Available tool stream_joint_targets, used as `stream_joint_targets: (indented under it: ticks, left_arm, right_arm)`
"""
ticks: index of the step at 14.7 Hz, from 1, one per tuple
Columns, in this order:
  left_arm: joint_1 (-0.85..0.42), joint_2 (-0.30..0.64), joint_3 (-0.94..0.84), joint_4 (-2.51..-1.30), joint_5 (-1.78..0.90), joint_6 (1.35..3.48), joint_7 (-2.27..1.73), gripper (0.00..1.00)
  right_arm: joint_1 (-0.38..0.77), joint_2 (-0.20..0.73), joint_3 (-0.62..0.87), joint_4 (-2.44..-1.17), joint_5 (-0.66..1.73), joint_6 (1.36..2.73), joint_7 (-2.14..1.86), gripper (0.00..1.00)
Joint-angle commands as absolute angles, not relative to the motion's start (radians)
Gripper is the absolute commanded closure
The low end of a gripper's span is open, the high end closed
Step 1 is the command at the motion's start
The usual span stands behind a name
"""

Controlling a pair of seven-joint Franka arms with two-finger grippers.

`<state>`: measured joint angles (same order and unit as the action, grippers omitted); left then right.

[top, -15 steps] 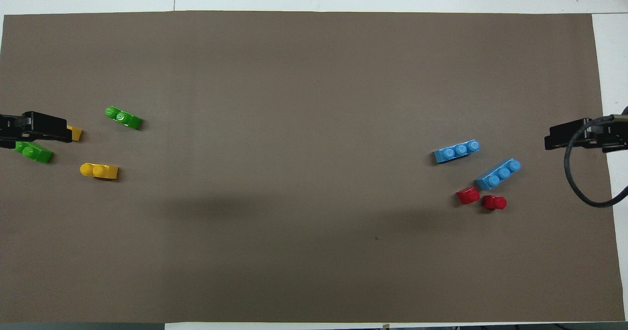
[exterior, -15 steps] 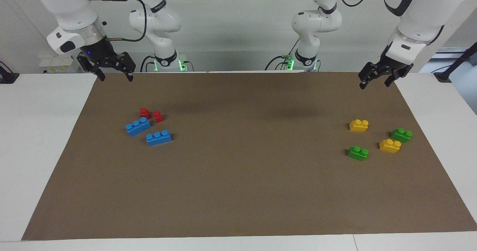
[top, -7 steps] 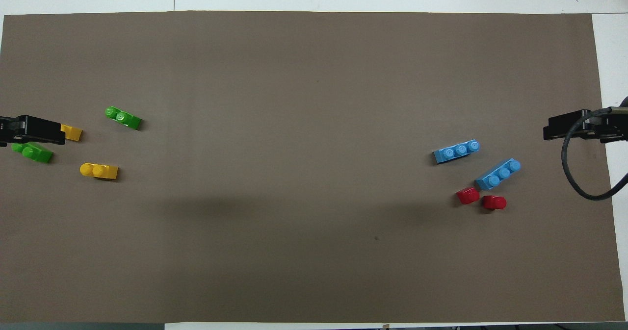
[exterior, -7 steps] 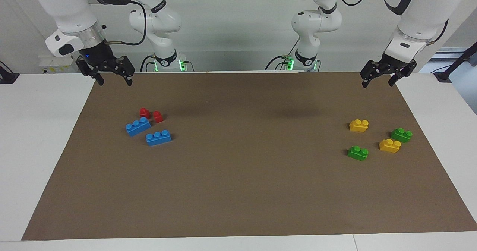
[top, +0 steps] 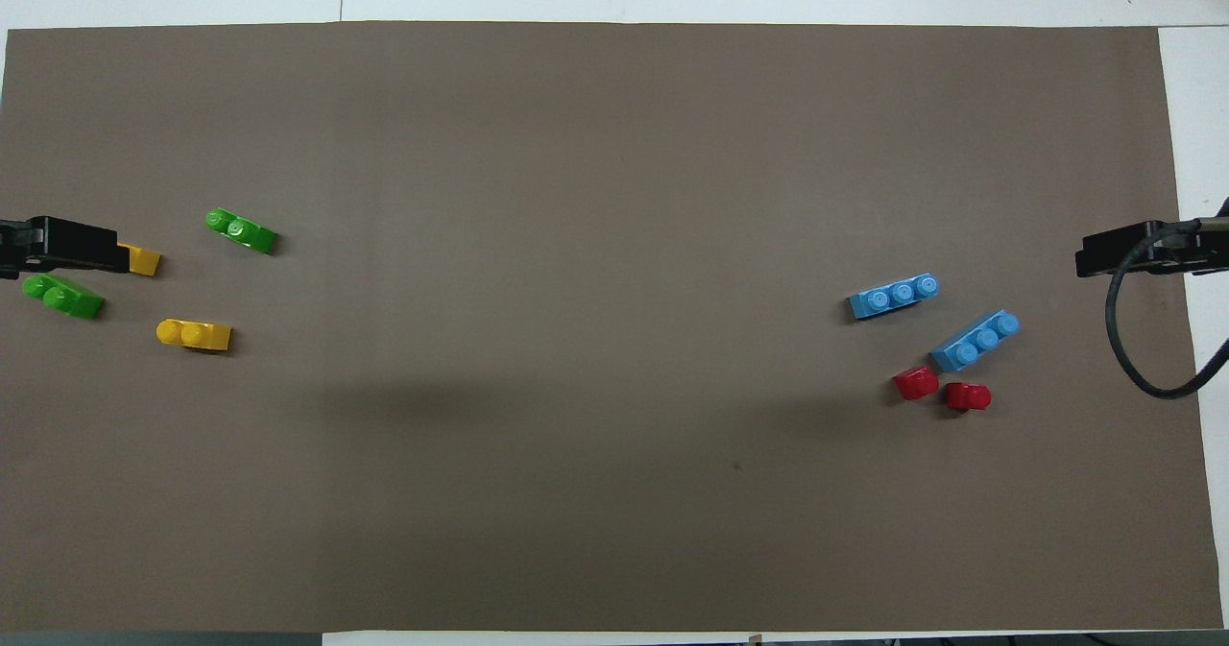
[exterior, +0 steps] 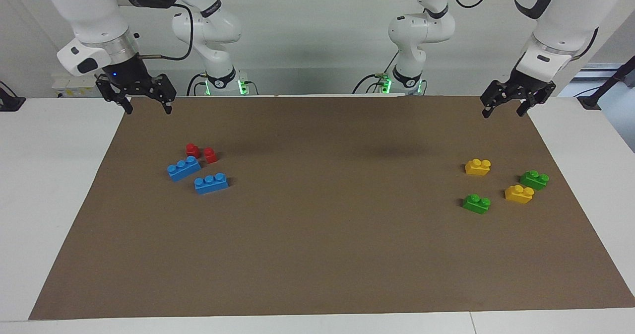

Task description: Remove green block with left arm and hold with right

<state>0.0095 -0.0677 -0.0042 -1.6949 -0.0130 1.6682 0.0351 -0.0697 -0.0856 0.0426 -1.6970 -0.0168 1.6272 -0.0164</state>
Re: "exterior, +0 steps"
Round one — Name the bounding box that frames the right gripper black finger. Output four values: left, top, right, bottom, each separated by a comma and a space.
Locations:
95, 74, 134, 115
149, 74, 177, 115

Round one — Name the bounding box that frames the black table clamp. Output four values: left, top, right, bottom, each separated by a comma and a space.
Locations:
0, 81, 26, 112

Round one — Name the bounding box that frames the white power strip box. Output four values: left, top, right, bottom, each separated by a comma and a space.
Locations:
52, 73, 102, 98

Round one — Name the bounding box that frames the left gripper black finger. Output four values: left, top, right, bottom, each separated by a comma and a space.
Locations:
480, 79, 515, 120
516, 82, 557, 117

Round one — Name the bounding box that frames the yellow two-stud toy block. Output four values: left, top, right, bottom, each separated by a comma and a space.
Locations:
505, 185, 535, 204
465, 159, 492, 176

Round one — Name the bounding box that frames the blue three-stud toy block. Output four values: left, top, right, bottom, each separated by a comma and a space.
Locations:
193, 173, 230, 195
167, 156, 202, 182

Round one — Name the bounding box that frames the black arm base cable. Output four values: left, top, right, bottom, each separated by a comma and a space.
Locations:
352, 51, 400, 94
186, 74, 210, 97

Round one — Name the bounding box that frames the green two-stud toy block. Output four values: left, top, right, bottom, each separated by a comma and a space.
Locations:
520, 170, 550, 191
462, 194, 492, 215

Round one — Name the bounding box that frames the brown paper table mat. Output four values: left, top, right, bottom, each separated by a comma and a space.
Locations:
28, 95, 635, 321

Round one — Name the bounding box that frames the black right arm base cable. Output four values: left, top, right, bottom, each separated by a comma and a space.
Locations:
186, 74, 210, 97

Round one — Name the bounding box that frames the black left arm base cable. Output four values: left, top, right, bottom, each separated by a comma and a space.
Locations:
352, 51, 400, 94

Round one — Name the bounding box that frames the black stand pole with foot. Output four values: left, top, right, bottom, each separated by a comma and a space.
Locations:
577, 56, 635, 110

